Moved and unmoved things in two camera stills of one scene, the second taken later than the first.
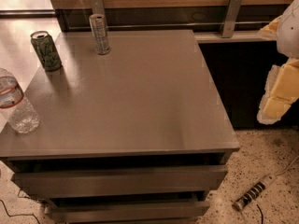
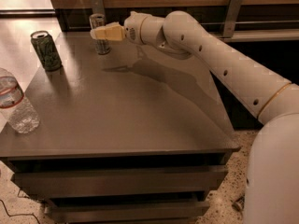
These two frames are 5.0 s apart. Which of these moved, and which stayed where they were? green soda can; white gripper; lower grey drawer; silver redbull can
Moved: white gripper
Stayed: green soda can; lower grey drawer; silver redbull can
